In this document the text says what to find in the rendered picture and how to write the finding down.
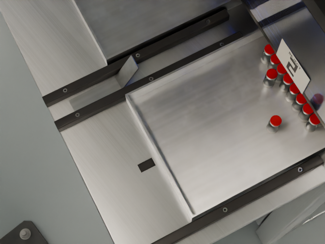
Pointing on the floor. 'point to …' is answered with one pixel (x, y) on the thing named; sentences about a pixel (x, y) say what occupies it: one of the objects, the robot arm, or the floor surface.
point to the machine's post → (291, 213)
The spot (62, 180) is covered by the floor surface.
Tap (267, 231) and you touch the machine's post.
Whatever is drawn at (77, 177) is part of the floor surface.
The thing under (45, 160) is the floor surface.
